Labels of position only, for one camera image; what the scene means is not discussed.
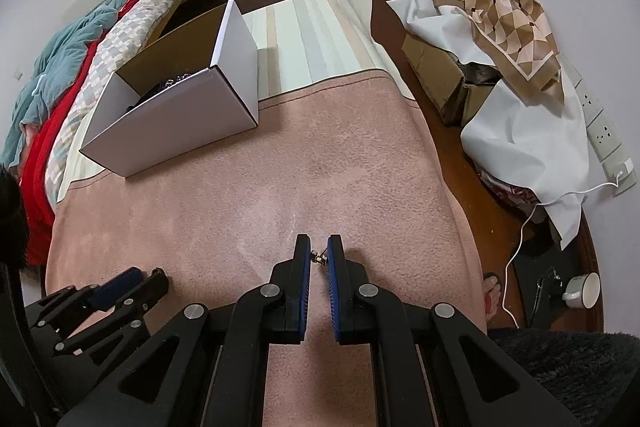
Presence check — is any striped pale cloth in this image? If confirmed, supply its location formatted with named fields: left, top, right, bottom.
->
left=55, top=0, right=417, bottom=203

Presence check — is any brown checkered scarf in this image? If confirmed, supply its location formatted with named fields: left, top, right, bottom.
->
left=432, top=0, right=564, bottom=103

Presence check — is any white cable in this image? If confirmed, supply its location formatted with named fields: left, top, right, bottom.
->
left=501, top=170, right=626, bottom=329

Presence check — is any white mug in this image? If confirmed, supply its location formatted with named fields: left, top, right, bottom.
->
left=562, top=272, right=601, bottom=309

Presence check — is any brown cardboard box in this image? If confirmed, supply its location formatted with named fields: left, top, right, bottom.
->
left=402, top=34, right=501, bottom=127

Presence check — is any red blanket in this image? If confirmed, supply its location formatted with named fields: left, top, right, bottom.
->
left=19, top=0, right=196, bottom=267

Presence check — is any teal quilt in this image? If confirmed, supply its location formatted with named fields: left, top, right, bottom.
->
left=1, top=0, right=128, bottom=169

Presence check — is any pink table cloth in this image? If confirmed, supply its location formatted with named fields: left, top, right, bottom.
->
left=46, top=70, right=486, bottom=329

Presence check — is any bed with checkered mattress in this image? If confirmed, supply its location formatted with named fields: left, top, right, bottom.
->
left=42, top=0, right=181, bottom=210

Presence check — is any white cardboard box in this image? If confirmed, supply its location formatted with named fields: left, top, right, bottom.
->
left=80, top=0, right=259, bottom=178

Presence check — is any silver chain bracelet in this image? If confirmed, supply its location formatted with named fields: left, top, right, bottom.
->
left=156, top=74, right=194, bottom=94

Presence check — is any white power strip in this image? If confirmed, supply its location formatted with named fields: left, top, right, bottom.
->
left=559, top=54, right=638, bottom=196

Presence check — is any white sheet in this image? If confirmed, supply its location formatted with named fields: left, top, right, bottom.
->
left=388, top=0, right=589, bottom=247

